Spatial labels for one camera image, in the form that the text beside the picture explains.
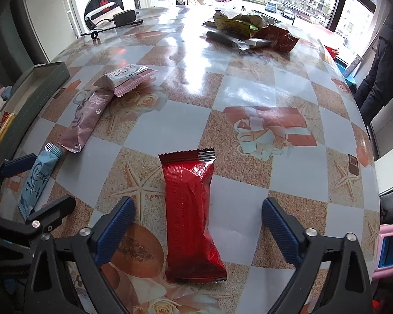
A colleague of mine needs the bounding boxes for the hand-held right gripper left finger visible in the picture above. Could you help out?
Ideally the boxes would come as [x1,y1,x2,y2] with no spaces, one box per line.
[24,196,136,314]

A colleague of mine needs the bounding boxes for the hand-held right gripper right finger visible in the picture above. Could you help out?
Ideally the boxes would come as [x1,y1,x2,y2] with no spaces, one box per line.
[261,197,374,314]

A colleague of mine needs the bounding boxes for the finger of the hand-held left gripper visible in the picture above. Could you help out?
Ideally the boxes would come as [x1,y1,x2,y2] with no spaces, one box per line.
[26,195,77,233]
[0,154,36,187]

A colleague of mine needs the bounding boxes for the light blue snack packet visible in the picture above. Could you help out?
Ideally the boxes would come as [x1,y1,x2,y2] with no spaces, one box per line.
[18,143,64,221]

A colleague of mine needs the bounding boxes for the red snack packet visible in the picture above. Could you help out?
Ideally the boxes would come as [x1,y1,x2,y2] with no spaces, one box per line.
[158,149,227,283]

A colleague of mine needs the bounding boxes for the dark green box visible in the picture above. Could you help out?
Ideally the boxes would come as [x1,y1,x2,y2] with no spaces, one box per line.
[0,62,71,158]

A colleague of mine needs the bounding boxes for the yellow snack packet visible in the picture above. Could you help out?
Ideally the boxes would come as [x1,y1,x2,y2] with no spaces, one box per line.
[0,111,17,148]

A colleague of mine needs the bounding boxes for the mauve long snack packet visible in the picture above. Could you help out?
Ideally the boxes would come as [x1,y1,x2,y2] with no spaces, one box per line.
[57,88,115,154]

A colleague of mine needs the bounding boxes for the red plastic stool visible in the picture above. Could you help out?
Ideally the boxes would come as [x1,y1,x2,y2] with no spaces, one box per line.
[372,299,391,314]

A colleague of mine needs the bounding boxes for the pink white snack packet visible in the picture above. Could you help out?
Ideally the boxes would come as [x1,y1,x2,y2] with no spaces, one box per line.
[103,65,158,98]

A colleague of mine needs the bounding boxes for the blue plastic basin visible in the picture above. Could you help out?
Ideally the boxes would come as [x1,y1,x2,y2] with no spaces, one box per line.
[336,60,356,87]

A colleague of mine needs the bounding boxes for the black power adapter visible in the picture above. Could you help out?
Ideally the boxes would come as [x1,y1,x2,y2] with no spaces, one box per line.
[113,10,138,27]

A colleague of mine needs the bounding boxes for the grey patterned board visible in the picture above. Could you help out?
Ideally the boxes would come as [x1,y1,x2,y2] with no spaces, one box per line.
[347,55,363,76]

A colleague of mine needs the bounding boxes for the pile of snack packets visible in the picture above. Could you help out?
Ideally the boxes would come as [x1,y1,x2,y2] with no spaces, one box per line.
[202,9,300,53]

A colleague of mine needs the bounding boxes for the black cable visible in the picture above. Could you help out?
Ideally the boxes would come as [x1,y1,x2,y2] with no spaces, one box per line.
[80,20,144,38]

